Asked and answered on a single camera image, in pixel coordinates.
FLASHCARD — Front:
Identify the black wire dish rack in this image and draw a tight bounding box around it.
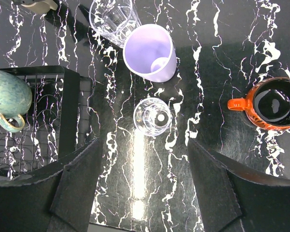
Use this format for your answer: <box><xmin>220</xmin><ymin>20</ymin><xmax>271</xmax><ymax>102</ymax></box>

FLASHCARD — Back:
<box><xmin>0</xmin><ymin>65</ymin><xmax>93</xmax><ymax>181</ymax></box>

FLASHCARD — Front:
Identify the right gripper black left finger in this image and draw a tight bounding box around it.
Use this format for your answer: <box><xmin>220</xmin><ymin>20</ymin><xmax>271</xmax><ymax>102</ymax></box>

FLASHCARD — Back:
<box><xmin>0</xmin><ymin>138</ymin><xmax>102</xmax><ymax>232</ymax></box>

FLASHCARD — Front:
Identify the small beige mug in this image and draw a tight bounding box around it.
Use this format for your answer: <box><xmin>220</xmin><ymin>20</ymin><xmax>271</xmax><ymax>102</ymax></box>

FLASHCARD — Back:
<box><xmin>21</xmin><ymin>0</ymin><xmax>58</xmax><ymax>15</ymax></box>

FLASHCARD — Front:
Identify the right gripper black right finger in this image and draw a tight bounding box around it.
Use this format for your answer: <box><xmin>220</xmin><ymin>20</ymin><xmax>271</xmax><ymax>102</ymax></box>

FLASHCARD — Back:
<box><xmin>188</xmin><ymin>139</ymin><xmax>290</xmax><ymax>232</ymax></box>

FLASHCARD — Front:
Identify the orange black mug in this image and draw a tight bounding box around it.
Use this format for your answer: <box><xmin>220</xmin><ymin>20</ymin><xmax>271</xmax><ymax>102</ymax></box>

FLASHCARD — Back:
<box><xmin>227</xmin><ymin>77</ymin><xmax>290</xmax><ymax>131</ymax></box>

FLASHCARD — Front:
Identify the tall clear glass tumbler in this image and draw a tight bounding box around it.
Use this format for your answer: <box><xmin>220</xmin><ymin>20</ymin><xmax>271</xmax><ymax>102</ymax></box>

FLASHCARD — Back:
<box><xmin>88</xmin><ymin>0</ymin><xmax>141</xmax><ymax>48</ymax></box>

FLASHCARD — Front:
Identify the small clear glass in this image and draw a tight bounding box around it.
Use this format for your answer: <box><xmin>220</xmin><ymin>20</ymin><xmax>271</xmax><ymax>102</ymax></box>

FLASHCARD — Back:
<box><xmin>133</xmin><ymin>97</ymin><xmax>173</xmax><ymax>137</ymax></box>

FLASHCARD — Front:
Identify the lilac plastic cup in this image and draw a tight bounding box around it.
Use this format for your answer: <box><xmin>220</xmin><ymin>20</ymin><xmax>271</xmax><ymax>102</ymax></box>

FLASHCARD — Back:
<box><xmin>123</xmin><ymin>24</ymin><xmax>176</xmax><ymax>83</ymax></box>

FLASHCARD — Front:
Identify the green glazed ceramic mug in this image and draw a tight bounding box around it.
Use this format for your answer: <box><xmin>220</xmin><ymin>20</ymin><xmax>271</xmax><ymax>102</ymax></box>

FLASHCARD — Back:
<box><xmin>0</xmin><ymin>71</ymin><xmax>32</xmax><ymax>133</ymax></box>

